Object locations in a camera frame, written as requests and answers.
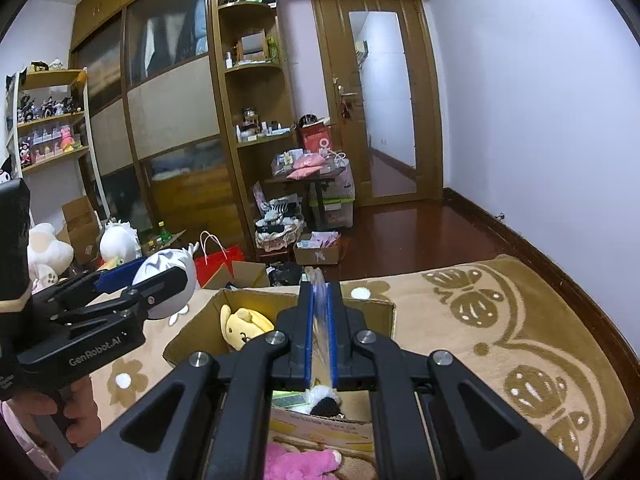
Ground white-haired doll plush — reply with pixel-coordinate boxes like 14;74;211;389
131;243;200;320

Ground yellow dog plush toy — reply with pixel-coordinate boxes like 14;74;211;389
220;304;274;351

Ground pink plush toy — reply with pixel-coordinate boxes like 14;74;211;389
262;442;343;480

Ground person's left hand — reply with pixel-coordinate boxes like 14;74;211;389
9;376;101;448

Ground white round plush toy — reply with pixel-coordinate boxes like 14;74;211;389
100;220;142;263

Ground brown cardboard box on floor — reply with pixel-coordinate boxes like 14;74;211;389
62;196;100;264

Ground white bear plush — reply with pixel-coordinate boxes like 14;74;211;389
27;223;74;294

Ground red paper gift bag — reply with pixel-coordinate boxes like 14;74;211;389
194;231;245;287

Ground open cardboard box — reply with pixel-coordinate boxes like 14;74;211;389
163;287;395;458

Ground white wooden toy shelf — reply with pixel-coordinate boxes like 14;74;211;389
6;62;111;219

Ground lace trimmed basket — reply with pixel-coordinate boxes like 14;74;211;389
254;194;306;252

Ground small cardboard box with items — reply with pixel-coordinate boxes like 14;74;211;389
294;231;342;266

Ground wooden wardrobe with shelves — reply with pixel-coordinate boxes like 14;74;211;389
70;0;295;252

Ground small black side table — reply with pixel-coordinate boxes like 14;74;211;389
262;167;346;231

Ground stacked storage boxes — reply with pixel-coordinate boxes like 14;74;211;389
321;162;356;228

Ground wooden door with glass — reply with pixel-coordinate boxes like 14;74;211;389
311;0;442;206

